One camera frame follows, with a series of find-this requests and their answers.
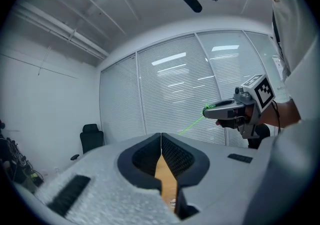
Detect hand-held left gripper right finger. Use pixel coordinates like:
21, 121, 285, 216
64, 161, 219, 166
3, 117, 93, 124
161, 132, 276, 225

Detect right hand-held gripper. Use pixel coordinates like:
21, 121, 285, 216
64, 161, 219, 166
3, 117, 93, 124
201, 73, 276, 140

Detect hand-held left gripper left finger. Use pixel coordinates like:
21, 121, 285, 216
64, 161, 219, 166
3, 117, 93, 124
34, 132, 181, 225

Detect green star stick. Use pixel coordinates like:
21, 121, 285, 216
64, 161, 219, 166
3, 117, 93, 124
177, 103, 217, 136

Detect person's right forearm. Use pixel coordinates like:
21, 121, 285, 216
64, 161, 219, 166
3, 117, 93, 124
259, 98, 302, 129

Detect black office chair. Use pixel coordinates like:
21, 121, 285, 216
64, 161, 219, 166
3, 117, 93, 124
70, 123, 105, 162
247, 123, 271, 150

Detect pile of black equipment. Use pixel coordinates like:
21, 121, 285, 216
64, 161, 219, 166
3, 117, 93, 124
0, 118, 45, 193

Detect person's white shirt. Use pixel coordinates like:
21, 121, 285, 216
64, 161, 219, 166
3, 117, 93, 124
271, 0, 320, 130

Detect white ceiling pipes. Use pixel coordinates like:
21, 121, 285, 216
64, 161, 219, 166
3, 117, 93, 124
13, 0, 110, 60

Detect thin black cable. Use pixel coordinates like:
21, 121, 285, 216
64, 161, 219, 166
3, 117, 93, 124
271, 100, 282, 135

